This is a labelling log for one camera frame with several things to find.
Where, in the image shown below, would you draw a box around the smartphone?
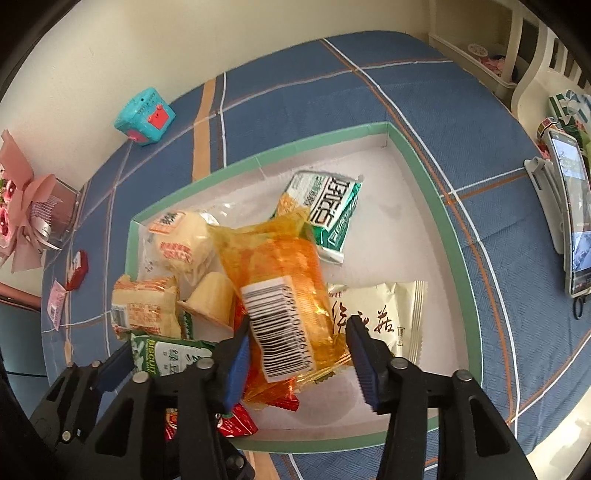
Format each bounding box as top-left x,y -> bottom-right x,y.
547,129 -> 591,296

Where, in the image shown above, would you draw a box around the clear-wrapped white bun packet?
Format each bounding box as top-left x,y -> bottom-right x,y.
143,209 -> 222,287

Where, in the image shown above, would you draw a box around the pink items in rack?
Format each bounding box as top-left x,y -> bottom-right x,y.
485,53 -> 518,77

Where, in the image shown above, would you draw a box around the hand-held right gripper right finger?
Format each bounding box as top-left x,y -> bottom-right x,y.
345,315 -> 539,480

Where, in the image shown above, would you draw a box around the small red white packet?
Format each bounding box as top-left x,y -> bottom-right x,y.
65,249 -> 90,291

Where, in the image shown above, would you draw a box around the patterned tape roll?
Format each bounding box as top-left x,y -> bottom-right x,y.
536,116 -> 561,139

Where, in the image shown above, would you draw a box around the pink wrapped flower bouquet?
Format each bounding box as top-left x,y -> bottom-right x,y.
0,129 -> 58,273

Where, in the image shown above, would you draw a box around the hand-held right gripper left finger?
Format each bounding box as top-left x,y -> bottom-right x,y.
81,318 -> 252,480

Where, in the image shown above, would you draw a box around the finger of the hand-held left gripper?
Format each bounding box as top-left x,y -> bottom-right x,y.
217,431 -> 257,480
28,344 -> 136,462

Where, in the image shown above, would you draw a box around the clear acrylic vase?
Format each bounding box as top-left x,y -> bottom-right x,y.
44,174 -> 90,252

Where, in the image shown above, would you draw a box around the white phone stand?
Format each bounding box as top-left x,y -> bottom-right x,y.
524,157 -> 566,254

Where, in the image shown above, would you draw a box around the teal box with red prints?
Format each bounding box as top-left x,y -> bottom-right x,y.
114,88 -> 177,147

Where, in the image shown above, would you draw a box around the yellow orange snack packet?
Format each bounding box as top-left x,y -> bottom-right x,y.
210,210 -> 354,402

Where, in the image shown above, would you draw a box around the small pink packet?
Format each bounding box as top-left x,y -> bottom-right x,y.
46,279 -> 70,332

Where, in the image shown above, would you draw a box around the white chair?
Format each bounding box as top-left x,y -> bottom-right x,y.
510,23 -> 591,139

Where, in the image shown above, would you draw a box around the red cartoon snack packet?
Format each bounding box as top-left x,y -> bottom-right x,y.
164,401 -> 259,444

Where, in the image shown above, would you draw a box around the green-rimmed white cardboard tray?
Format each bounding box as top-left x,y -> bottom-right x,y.
124,121 -> 483,455

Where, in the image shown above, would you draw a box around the orange white bread packet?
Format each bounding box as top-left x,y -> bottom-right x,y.
111,273 -> 183,340

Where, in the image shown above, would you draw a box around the white shelf rack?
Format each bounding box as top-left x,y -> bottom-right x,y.
427,0 -> 522,100

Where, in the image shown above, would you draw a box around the green white cracker packet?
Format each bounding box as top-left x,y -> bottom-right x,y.
270,170 -> 365,265

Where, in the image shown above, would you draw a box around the red diamond-pattern packet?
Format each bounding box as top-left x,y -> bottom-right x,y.
233,307 -> 301,411

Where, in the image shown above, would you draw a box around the green white paper bag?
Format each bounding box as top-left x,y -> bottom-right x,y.
549,90 -> 591,125

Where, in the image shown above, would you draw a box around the blue plaid tablecloth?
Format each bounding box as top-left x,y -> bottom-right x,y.
39,30 -> 591,480

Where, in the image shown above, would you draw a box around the cream white snack packet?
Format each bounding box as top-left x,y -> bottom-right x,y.
325,279 -> 428,365

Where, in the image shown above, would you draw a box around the green biscuit packet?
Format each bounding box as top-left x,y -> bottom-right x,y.
129,310 -> 222,376

